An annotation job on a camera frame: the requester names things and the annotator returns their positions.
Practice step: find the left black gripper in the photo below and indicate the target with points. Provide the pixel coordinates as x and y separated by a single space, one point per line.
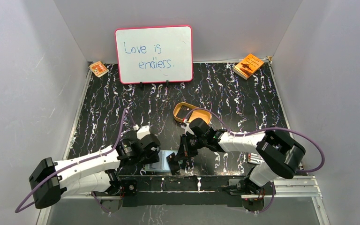
152 152

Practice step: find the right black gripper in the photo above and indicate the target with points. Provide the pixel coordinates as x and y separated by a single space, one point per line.
183 151

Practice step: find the mint green card holder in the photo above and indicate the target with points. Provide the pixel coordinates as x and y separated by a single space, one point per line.
162 165

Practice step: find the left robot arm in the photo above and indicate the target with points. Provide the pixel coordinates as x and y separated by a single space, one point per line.
52 180

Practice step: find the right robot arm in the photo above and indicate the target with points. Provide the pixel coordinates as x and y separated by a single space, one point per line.
281 154

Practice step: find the card inside tray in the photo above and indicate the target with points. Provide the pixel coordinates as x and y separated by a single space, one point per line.
183 111

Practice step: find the small orange card box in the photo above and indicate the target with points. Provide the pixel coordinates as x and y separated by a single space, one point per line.
98 68

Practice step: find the marker pen box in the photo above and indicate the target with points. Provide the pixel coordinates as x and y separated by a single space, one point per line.
254 159

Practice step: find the pink framed whiteboard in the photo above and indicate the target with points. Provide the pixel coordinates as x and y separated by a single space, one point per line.
155 54

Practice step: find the orange book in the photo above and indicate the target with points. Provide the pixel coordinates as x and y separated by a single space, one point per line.
248 66

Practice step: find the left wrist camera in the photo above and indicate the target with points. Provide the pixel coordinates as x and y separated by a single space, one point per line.
142 131

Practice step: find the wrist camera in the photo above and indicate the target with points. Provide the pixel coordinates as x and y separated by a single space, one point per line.
142 131
185 125

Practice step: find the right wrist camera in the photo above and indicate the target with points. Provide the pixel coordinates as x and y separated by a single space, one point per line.
185 125

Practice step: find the aluminium frame rail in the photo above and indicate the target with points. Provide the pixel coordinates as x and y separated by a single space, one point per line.
291 188

